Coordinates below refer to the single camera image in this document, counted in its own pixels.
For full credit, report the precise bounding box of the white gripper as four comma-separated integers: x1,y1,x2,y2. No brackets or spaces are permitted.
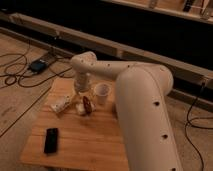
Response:
74,72,90,93

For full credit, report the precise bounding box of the black cable right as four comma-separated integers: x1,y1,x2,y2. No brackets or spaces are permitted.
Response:
184,81,213,171

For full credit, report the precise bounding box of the white spotted box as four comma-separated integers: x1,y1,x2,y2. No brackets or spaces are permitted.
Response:
50,96,71,113

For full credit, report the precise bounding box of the black floor cable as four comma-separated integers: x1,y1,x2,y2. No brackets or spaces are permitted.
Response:
0,39,82,89

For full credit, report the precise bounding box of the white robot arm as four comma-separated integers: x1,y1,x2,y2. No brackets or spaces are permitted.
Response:
70,51,183,171

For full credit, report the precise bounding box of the wooden board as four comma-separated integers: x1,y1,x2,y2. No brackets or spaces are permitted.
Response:
20,78,129,171

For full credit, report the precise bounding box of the white paper cup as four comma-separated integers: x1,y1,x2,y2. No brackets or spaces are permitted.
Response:
94,83,110,105

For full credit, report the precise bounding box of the blue power adapter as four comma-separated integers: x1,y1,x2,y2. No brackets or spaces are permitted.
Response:
28,60,46,73

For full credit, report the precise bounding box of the red chili pepper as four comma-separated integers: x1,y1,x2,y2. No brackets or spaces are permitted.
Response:
83,96,92,114

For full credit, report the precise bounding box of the black phone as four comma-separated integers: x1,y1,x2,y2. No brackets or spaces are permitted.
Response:
44,128,58,154

